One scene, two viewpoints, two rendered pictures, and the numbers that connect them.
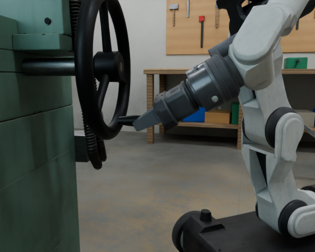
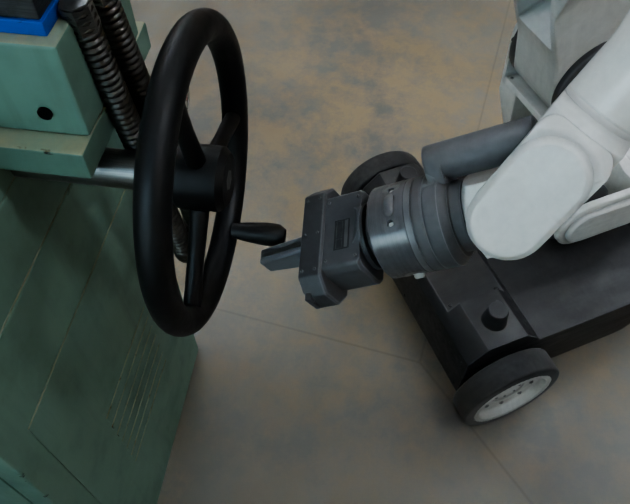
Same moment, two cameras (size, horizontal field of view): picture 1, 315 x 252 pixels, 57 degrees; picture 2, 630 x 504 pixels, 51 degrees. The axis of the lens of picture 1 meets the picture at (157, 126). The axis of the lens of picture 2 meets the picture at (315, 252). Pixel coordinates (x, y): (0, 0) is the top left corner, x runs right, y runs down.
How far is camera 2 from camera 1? 0.50 m
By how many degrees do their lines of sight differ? 45
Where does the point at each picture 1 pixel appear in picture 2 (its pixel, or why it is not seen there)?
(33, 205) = (99, 328)
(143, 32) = not seen: outside the picture
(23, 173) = (72, 311)
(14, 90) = (15, 227)
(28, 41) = (17, 160)
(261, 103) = (560, 45)
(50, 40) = (67, 164)
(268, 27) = (549, 206)
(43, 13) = (28, 96)
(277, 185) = not seen: hidden behind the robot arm
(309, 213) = (603, 212)
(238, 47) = (477, 227)
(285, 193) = not seen: hidden behind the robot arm
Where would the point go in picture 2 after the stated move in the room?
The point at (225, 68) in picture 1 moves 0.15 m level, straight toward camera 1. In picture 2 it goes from (446, 246) to (422, 410)
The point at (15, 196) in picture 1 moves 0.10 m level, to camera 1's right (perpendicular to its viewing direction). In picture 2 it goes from (72, 354) to (157, 354)
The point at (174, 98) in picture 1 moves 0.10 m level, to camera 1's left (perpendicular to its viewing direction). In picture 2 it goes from (340, 272) to (232, 271)
